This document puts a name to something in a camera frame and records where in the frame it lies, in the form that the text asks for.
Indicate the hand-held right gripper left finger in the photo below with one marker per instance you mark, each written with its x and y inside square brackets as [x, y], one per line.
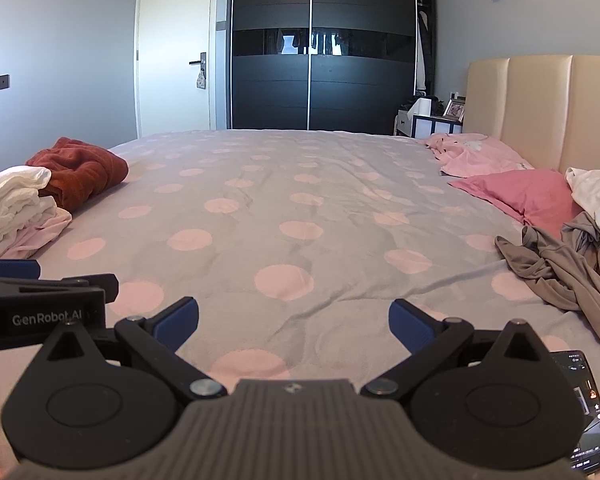
[177, 324]

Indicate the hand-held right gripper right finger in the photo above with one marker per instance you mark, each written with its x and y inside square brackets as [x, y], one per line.
[410, 327]

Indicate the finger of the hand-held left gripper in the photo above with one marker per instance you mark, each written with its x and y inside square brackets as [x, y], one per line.
[92, 285]
[15, 269]

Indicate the white folded cloth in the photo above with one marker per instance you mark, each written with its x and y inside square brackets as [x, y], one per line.
[25, 225]

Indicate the pale pink folded cloth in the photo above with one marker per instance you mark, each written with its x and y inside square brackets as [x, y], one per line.
[50, 227]

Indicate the rust red towel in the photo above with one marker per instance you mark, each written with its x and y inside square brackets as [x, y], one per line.
[85, 165]

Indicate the grey-brown crumpled garment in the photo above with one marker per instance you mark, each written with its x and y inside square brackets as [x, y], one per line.
[565, 275]

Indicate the grey pink-dotted bed cover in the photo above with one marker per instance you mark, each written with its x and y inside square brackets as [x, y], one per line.
[300, 200]

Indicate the dark pink pillow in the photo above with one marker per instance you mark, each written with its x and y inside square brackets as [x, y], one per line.
[525, 192]

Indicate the light pink printed pillow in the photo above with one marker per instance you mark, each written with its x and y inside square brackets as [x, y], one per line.
[475, 157]

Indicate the white dark-framed nightstand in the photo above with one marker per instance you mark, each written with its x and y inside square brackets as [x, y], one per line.
[432, 127]

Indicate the black smartphone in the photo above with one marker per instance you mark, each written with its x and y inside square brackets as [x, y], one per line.
[592, 440]

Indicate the white crumpled garment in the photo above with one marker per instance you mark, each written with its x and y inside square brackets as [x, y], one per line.
[597, 195]

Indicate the small hanging door charm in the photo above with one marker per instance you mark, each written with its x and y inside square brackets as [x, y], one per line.
[200, 80]

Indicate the white room door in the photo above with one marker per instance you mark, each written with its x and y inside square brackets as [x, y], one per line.
[170, 60]

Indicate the beige padded headboard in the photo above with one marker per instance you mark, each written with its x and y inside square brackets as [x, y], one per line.
[535, 105]

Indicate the black sliding-door wardrobe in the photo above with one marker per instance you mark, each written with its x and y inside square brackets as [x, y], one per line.
[270, 85]

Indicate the white hanging garment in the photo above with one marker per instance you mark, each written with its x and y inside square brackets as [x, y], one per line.
[420, 60]

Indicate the open closet shelving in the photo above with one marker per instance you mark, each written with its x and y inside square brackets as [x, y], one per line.
[431, 45]

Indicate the small photo frame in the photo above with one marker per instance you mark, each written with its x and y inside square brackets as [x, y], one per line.
[455, 109]

